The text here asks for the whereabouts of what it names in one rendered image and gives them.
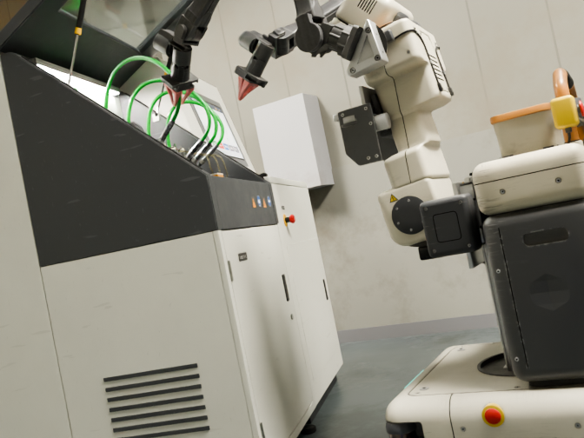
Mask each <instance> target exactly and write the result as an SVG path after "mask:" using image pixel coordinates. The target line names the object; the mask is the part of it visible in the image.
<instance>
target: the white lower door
mask: <svg viewBox="0 0 584 438"><path fill-rule="evenodd" d="M221 232H222V240H223V245H224V249H225V254H226V258H227V263H228V267H229V275H230V280H231V284H232V289H233V293H234V297H235V302H236V310H237V314H238V319H239V323H240V328H241V332H242V340H243V345H244V349H245V355H246V359H247V363H248V368H249V376H250V380H251V385H252V389H253V394H254V398H255V406H256V411H257V415H258V420H259V424H260V429H261V433H262V438H289V436H290V434H291V433H292V431H293V430H294V428H295V426H296V425H297V423H298V422H299V421H300V420H301V418H302V416H303V415H304V413H305V412H306V410H307V409H308V407H309V405H310V404H311V402H312V401H313V398H312V394H311V389H310V385H309V377H308V372H307V368H306V363H305V359H304V354H303V350H302V342H301V338H300V334H299V329H298V325H297V320H296V316H295V308H294V303H293V299H292V295H291V290H290V286H289V278H288V273H287V269H286V264H285V260H284V255H283V251H282V243H281V238H280V234H279V229H278V226H277V225H272V226H264V227H256V228H249V229H234V230H227V231H221Z"/></svg>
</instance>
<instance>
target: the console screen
mask: <svg viewBox="0 0 584 438"><path fill-rule="evenodd" d="M197 94H198V95H199V96H200V97H201V98H202V99H203V101H204V102H205V103H207V104H208V106H209V107H210V108H211V109H212V110H213V111H214V112H215V113H216V114H217V115H218V116H219V117H220V118H221V120H222V123H223V126H224V137H223V140H222V142H221V144H220V145H219V147H218V148H217V149H219V150H220V151H221V152H223V153H224V154H226V155H227V156H230V157H231V158H233V159H235V160H236V161H238V162H239V163H241V164H242V165H244V166H246V167H248V164H247V162H246V159H245V157H244V155H243V153H242V151H241V148H240V146H239V144H238V142H237V140H236V137H235V135H234V133H233V131H232V129H231V128H230V125H229V122H228V120H227V118H226V116H225V114H224V112H223V110H222V107H221V105H220V103H218V102H216V101H214V100H212V99H209V98H207V97H206V96H203V95H201V94H199V93H197ZM190 106H191V108H192V110H193V112H194V114H195V116H196V120H197V121H198V123H199V125H200V127H201V130H202V132H203V134H204V133H205V131H206V129H207V125H208V118H207V115H206V112H205V109H204V108H203V107H201V106H198V105H195V104H191V103H190ZM214 128H215V125H214V121H213V118H212V116H211V128H210V132H209V134H208V136H207V138H206V141H209V140H210V138H211V137H212V136H213V133H214ZM220 135H221V128H220V125H219V123H218V131H217V135H216V138H215V140H214V142H213V143H212V144H211V145H212V146H213V145H214V144H215V143H217V141H218V140H219V138H220Z"/></svg>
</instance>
